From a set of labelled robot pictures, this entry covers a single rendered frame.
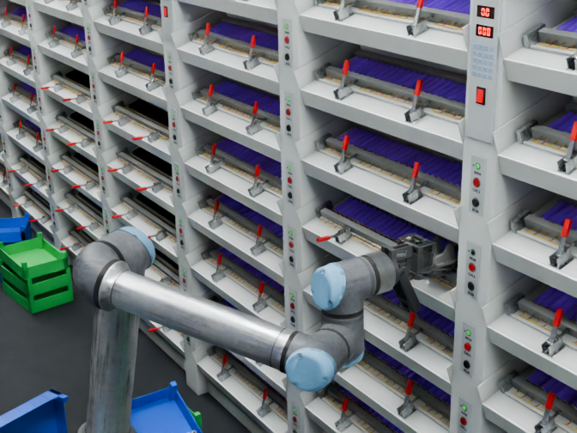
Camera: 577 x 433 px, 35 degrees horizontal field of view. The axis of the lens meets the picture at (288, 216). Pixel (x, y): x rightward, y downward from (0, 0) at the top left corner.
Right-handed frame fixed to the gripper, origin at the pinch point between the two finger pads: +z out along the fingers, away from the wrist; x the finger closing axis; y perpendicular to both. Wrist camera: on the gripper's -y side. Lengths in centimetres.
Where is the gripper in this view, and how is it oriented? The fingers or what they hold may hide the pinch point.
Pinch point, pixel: (453, 259)
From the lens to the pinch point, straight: 214.7
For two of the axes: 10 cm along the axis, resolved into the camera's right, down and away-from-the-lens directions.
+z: 8.4, -2.0, 5.1
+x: -5.4, -2.9, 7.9
